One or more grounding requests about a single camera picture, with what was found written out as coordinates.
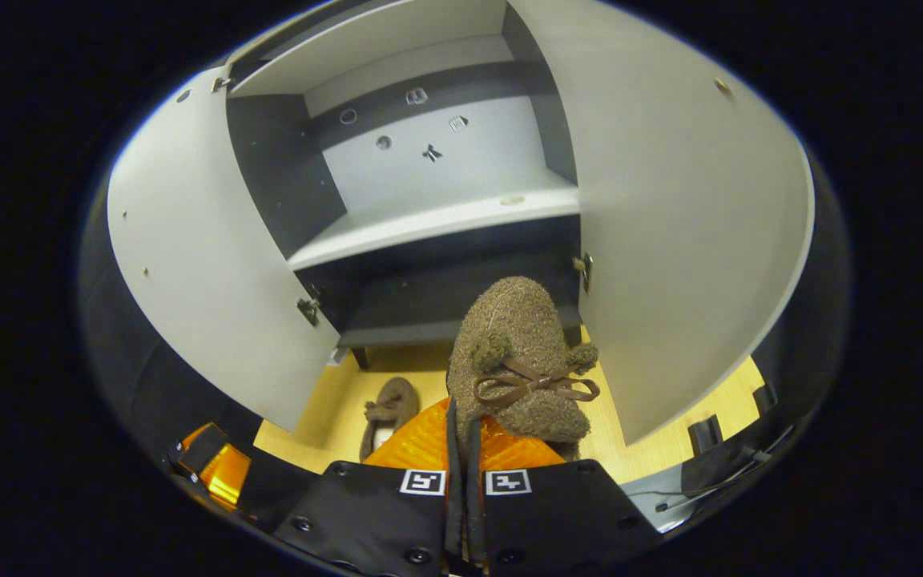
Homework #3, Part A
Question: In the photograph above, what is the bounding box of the white cabinet door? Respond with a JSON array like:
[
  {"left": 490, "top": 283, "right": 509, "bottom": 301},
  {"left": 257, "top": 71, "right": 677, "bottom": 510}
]
[
  {"left": 107, "top": 66, "right": 342, "bottom": 434},
  {"left": 508, "top": 0, "right": 816, "bottom": 446}
]

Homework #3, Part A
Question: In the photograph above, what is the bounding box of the black cable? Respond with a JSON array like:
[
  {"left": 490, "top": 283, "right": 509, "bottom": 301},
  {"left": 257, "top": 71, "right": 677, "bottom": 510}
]
[{"left": 628, "top": 425, "right": 796, "bottom": 514}]

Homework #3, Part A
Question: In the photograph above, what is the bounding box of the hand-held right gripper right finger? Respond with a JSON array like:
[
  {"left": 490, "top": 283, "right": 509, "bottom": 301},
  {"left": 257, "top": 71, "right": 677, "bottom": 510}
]
[{"left": 466, "top": 417, "right": 664, "bottom": 577}]

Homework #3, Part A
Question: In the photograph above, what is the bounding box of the brown fuzzy shoe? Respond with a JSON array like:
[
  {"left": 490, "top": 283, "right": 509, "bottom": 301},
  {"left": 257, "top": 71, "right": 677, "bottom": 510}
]
[
  {"left": 360, "top": 377, "right": 422, "bottom": 463},
  {"left": 447, "top": 276, "right": 601, "bottom": 463}
]

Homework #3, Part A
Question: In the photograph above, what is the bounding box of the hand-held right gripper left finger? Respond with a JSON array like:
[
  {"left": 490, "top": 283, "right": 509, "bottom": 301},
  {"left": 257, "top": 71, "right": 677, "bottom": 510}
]
[{"left": 273, "top": 397, "right": 464, "bottom": 577}]

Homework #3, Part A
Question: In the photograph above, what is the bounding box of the white shoe cabinet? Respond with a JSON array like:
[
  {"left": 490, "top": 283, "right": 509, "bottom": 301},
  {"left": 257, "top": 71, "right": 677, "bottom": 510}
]
[{"left": 221, "top": 0, "right": 592, "bottom": 371}]

